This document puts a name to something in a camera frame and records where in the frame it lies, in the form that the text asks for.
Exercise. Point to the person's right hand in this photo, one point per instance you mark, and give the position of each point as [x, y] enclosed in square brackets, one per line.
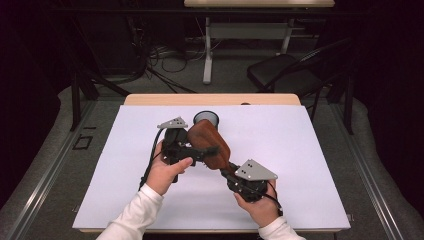
[263, 210]

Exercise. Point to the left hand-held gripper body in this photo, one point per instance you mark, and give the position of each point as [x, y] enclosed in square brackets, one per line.
[175, 145]

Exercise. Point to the desk with white legs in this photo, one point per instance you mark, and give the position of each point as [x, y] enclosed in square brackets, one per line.
[246, 30]

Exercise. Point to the black mesh pen cup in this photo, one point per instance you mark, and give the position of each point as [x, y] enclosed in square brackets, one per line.
[206, 117]

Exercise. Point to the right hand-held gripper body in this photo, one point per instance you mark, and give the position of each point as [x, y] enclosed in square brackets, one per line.
[253, 171]

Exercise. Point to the black metal stand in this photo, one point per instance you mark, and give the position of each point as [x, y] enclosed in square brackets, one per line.
[76, 100]
[348, 106]

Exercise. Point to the person's left hand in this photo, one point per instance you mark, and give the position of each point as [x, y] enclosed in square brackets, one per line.
[163, 176]

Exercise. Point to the metal floor rail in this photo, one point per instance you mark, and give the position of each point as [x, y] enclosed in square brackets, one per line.
[50, 173]
[366, 173]

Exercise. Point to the white table sheet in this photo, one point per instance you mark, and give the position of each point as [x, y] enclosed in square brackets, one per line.
[293, 150]

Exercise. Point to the black folding chair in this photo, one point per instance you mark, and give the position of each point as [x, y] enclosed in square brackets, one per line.
[283, 75]

